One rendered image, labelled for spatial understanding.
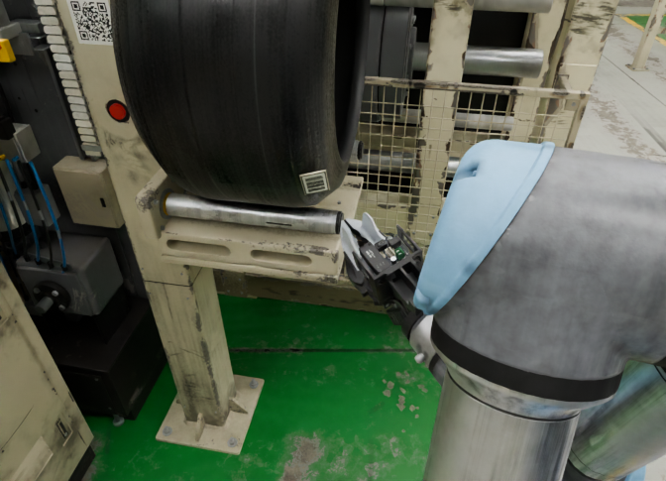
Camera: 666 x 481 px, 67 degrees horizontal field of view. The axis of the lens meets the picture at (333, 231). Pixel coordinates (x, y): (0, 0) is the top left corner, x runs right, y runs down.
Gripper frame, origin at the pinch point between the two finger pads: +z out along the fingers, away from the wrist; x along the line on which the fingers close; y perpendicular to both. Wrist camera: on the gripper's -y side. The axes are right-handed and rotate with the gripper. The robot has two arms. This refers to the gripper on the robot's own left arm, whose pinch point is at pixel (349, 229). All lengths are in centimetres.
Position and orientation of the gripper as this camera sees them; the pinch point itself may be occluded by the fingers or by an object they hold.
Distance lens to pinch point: 74.8
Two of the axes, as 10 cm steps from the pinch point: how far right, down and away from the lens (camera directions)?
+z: -4.9, -6.3, 6.0
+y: -1.9, -6.0, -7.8
